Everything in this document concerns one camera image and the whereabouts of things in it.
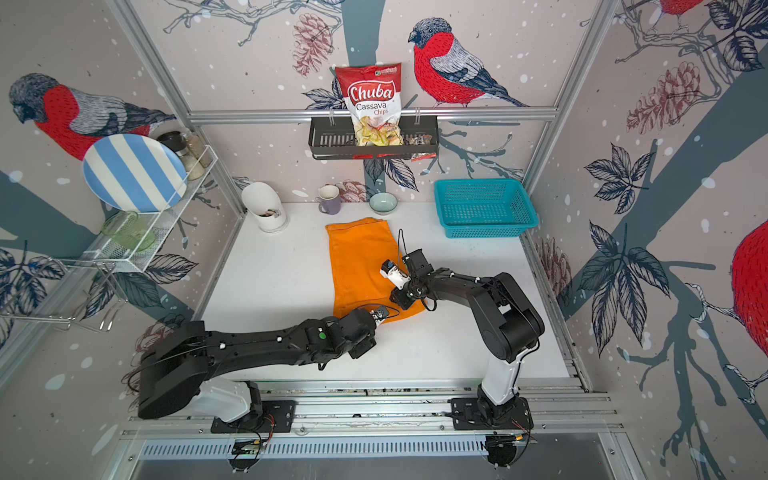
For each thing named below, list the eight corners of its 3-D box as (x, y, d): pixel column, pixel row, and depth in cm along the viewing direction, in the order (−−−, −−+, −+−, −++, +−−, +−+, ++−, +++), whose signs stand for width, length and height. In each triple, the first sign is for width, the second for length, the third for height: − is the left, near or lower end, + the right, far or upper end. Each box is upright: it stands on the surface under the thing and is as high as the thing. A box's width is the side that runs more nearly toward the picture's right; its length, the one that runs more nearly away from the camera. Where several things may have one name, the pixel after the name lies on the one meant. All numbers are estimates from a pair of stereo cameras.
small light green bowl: (369, 214, 118) (368, 210, 116) (370, 197, 125) (370, 192, 123) (397, 214, 118) (397, 209, 116) (397, 197, 125) (397, 192, 123)
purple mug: (319, 216, 119) (315, 203, 113) (323, 197, 126) (320, 184, 120) (340, 216, 119) (337, 203, 113) (343, 197, 126) (340, 184, 120)
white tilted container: (251, 234, 114) (234, 206, 102) (261, 209, 123) (246, 181, 111) (285, 234, 114) (272, 206, 102) (292, 209, 123) (281, 181, 111)
